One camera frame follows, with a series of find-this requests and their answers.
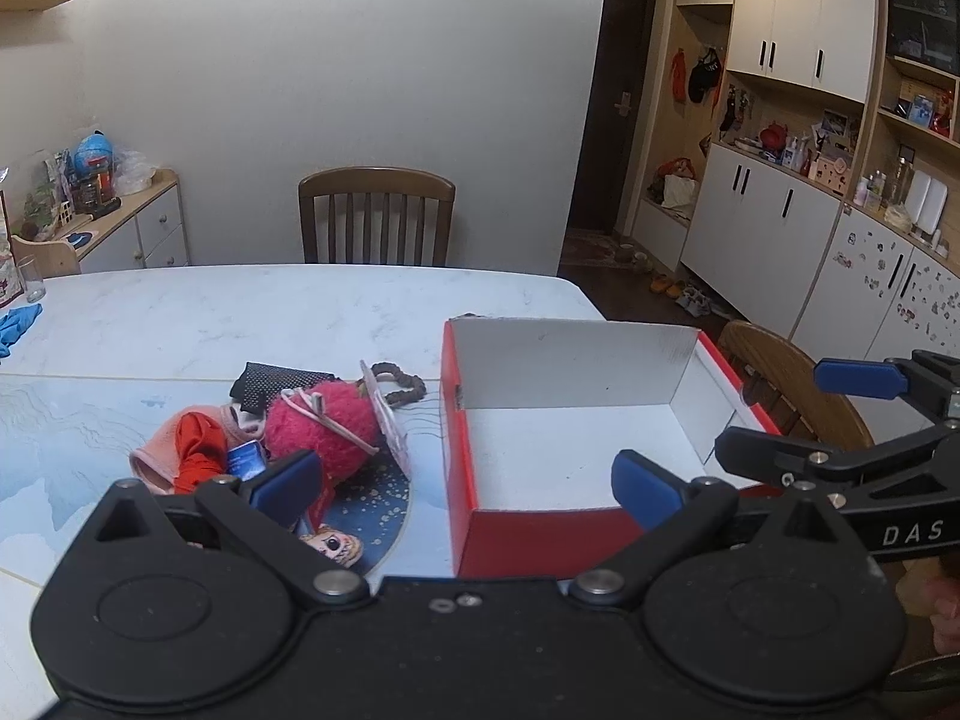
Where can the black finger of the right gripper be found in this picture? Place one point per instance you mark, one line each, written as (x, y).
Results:
(768, 459)
(926, 381)

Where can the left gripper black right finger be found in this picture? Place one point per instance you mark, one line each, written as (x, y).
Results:
(677, 519)

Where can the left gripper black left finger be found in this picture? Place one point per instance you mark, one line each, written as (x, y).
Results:
(255, 519)

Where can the blue card pack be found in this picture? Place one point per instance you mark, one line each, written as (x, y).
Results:
(246, 461)

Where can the cartoon face plush keychain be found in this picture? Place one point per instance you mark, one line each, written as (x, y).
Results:
(345, 550)

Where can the red knotted cloth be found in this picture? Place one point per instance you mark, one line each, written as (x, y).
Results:
(202, 451)

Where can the pink fuzzy plush ball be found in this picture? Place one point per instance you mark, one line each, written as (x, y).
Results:
(334, 420)

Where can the black dotted glove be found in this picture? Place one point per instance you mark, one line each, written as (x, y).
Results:
(259, 385)

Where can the pink fleece bib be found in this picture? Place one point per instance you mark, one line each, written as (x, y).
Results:
(157, 462)

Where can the pink cartoon sticker packet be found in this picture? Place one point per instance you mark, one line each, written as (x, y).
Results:
(392, 431)

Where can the red white cardboard box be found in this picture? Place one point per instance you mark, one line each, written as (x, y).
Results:
(536, 410)

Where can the person right hand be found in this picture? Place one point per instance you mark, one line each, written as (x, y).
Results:
(929, 589)

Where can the light wooden chair near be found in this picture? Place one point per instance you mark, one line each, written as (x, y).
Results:
(779, 378)

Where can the white sideboard cabinet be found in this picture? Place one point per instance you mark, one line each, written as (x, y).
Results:
(146, 231)

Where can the dark wooden chair far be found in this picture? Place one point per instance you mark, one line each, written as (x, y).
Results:
(376, 216)

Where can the blue rubber glove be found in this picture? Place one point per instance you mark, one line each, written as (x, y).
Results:
(15, 324)

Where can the clear drinking glass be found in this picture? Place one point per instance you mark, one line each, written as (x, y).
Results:
(32, 280)

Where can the small wooden child chair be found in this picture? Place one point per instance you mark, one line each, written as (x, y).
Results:
(53, 259)

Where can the dark entrance door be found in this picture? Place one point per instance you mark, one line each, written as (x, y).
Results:
(626, 45)

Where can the white wall cabinet unit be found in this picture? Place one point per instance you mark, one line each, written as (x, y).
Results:
(803, 164)

